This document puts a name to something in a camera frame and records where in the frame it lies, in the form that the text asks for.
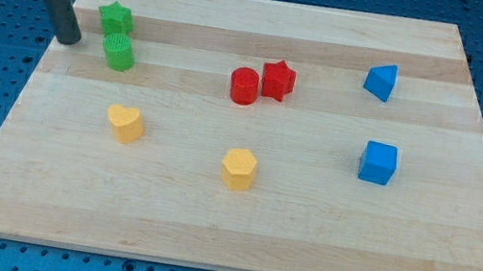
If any light wooden board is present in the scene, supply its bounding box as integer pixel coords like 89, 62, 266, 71
0, 0, 483, 271

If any green cylinder block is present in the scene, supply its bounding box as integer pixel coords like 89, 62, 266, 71
102, 33, 135, 71

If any red star block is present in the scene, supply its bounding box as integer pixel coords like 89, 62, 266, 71
261, 61, 297, 102

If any red cylinder block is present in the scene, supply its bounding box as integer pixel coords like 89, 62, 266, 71
229, 66, 259, 106

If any yellow hexagon block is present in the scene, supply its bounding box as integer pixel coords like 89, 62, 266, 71
221, 148, 258, 191

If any green star block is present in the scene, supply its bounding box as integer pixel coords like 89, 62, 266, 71
98, 1, 134, 36

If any blue cube block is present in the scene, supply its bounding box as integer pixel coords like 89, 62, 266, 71
357, 140, 398, 185

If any blue triangle block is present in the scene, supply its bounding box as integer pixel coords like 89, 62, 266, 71
363, 64, 399, 103

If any yellow heart block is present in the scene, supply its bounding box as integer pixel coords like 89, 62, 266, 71
107, 104, 144, 144

